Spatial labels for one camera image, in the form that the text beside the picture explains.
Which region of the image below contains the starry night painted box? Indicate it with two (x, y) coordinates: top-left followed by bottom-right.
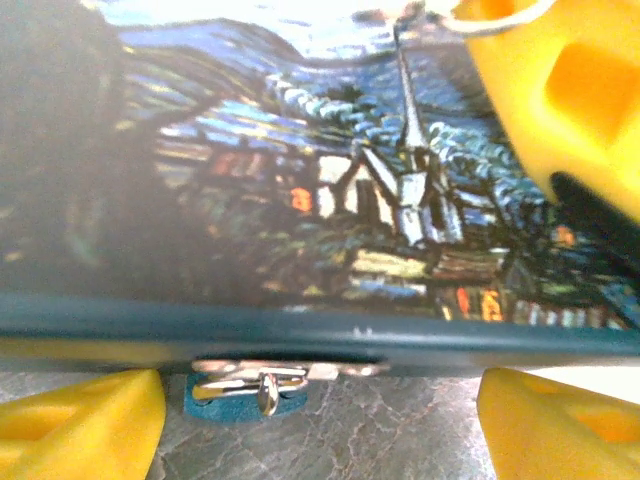
(0, 0), (640, 379)

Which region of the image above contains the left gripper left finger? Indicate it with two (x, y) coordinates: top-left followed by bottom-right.
(0, 368), (167, 480)

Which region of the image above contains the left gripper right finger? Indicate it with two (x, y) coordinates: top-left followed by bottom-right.
(475, 367), (640, 480)

